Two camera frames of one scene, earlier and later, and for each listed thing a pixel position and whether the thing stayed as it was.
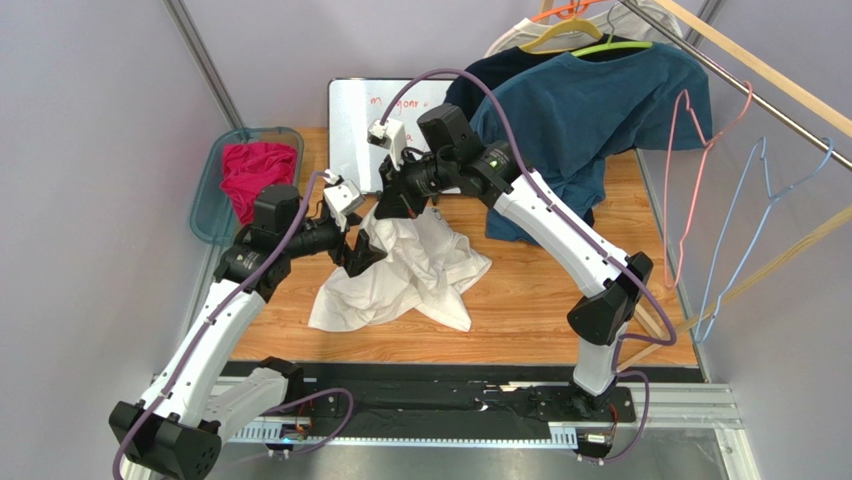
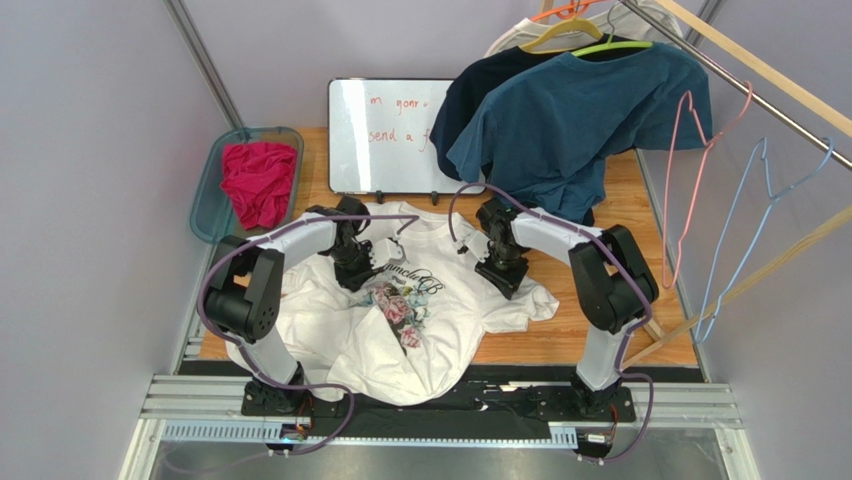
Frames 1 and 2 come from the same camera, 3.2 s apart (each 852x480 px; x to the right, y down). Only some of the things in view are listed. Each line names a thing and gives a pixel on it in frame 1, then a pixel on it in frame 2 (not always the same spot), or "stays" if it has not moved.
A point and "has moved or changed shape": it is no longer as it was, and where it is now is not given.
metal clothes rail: [736, 80] stays
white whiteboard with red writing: [355, 104] stays
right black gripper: [394, 188] to [504, 277]
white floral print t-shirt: [427, 267] has moved or changed shape
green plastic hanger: [610, 45] stays
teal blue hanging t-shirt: [568, 113] stays
